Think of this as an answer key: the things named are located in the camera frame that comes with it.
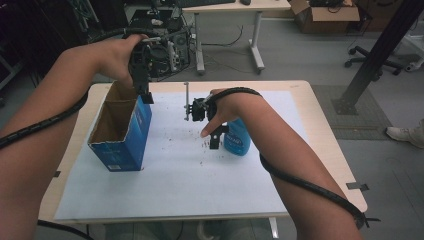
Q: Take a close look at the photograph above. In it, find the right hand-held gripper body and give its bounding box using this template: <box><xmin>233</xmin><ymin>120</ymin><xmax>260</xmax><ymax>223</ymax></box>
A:
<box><xmin>183</xmin><ymin>81</ymin><xmax>218</xmax><ymax>123</ymax></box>

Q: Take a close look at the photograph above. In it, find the blue cardboard box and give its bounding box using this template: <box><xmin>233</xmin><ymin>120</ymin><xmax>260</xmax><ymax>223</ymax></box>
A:
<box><xmin>87</xmin><ymin>80</ymin><xmax>153</xmax><ymax>173</ymax></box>

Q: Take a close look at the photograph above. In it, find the person's left hand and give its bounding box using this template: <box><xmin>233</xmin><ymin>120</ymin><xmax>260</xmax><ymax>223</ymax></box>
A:
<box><xmin>93</xmin><ymin>33</ymin><xmax>149</xmax><ymax>88</ymax></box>

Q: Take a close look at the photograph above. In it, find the light wooden table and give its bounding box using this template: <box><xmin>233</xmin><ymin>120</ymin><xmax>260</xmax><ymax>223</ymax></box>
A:
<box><xmin>37</xmin><ymin>79</ymin><xmax>369</xmax><ymax>240</ymax></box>

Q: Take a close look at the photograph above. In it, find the brown cardboard box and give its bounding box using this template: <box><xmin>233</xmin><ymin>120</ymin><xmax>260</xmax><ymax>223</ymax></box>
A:
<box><xmin>288</xmin><ymin>0</ymin><xmax>362</xmax><ymax>35</ymax></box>

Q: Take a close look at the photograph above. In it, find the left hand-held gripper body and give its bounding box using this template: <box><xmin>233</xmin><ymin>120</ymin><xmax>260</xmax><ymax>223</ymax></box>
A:
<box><xmin>128</xmin><ymin>34</ymin><xmax>163</xmax><ymax>86</ymax></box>

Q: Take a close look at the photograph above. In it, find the black keyboard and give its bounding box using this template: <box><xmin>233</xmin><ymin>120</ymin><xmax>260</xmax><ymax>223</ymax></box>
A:
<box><xmin>174</xmin><ymin>0</ymin><xmax>237</xmax><ymax>9</ymax></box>

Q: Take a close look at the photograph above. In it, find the black office chair base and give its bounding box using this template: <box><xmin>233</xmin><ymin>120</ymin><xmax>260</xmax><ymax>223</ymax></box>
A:
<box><xmin>343</xmin><ymin>45</ymin><xmax>405</xmax><ymax>77</ymax></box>

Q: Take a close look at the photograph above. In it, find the dark curtain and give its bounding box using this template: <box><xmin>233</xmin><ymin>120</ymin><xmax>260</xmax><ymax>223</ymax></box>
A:
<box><xmin>0</xmin><ymin>0</ymin><xmax>129</xmax><ymax>88</ymax></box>

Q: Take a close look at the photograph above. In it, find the white table mat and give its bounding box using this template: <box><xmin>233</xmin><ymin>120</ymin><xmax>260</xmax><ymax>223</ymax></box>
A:
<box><xmin>54</xmin><ymin>90</ymin><xmax>310</xmax><ymax>222</ymax></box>

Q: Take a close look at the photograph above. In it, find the black metal stand post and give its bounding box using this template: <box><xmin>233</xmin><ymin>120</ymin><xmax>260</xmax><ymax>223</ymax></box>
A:
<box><xmin>331</xmin><ymin>0</ymin><xmax>424</xmax><ymax>116</ymax></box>

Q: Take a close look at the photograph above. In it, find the black floor cable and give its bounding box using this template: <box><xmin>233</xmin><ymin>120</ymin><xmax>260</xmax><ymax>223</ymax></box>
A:
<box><xmin>201</xmin><ymin>24</ymin><xmax>245</xmax><ymax>48</ymax></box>

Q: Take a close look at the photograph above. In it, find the grey floor mat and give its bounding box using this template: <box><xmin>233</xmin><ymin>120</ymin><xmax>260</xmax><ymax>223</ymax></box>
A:
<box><xmin>311</xmin><ymin>84</ymin><xmax>403</xmax><ymax>141</ymax></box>

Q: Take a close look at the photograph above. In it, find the white office desk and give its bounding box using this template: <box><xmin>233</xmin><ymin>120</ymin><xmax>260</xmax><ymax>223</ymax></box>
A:
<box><xmin>181</xmin><ymin>0</ymin><xmax>293</xmax><ymax>76</ymax></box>

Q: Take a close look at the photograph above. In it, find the person's right hand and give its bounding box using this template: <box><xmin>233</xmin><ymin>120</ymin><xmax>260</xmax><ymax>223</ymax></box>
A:
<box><xmin>199</xmin><ymin>88</ymin><xmax>264</xmax><ymax>139</ymax></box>

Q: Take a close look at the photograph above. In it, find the black computer tower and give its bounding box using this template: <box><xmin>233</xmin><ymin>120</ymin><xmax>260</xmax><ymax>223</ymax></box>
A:
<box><xmin>128</xmin><ymin>9</ymin><xmax>174</xmax><ymax>36</ymax></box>

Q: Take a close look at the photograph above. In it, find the open silver computer tower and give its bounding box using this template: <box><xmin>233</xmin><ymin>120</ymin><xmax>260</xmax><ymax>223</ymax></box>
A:
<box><xmin>151</xmin><ymin>19</ymin><xmax>192</xmax><ymax>79</ymax></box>

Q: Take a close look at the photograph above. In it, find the blue plastic bottle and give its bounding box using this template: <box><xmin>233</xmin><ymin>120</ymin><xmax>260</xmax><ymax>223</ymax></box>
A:
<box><xmin>223</xmin><ymin>118</ymin><xmax>252</xmax><ymax>157</ymax></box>

